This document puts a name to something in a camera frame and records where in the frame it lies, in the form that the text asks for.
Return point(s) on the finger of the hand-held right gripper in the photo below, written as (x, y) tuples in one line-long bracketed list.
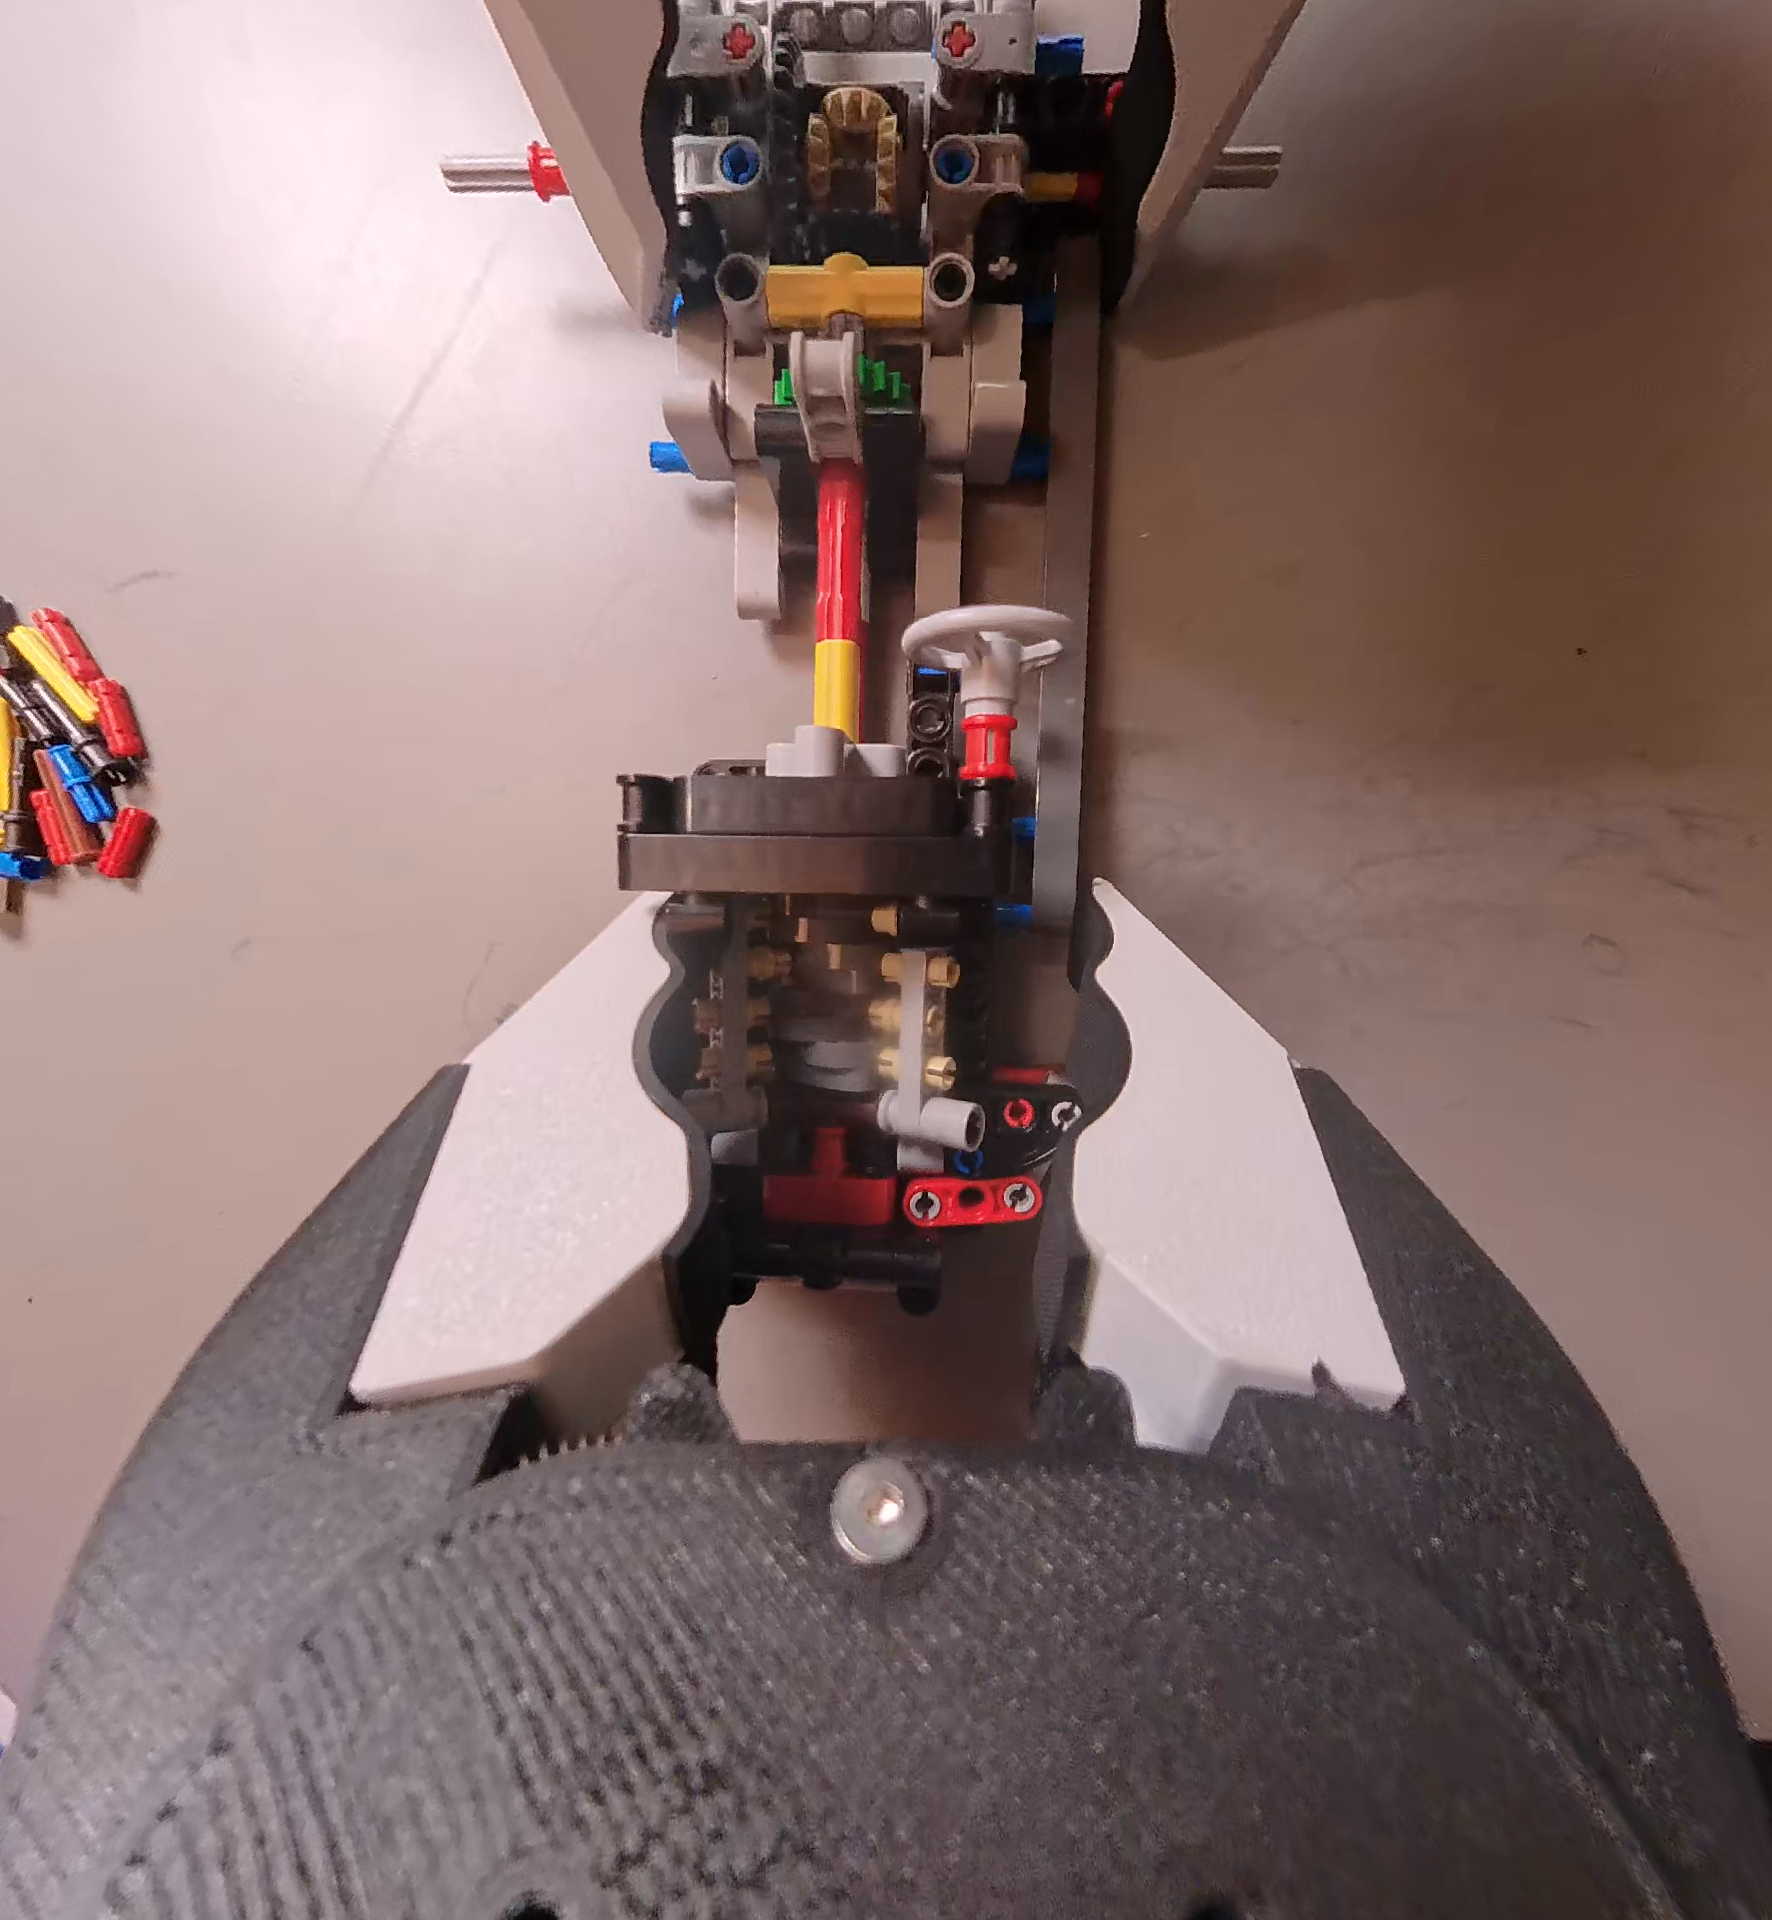
[(585, 105), (1200, 90)]

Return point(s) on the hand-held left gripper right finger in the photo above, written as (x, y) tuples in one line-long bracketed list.
[(1231, 1200)]

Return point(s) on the lego technic car chassis model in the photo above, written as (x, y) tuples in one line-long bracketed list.
[(811, 855)]

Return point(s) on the pile of small lego pins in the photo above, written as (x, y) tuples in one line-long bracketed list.
[(39, 748)]

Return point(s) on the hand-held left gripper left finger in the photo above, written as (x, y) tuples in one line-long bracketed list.
[(525, 1200)]

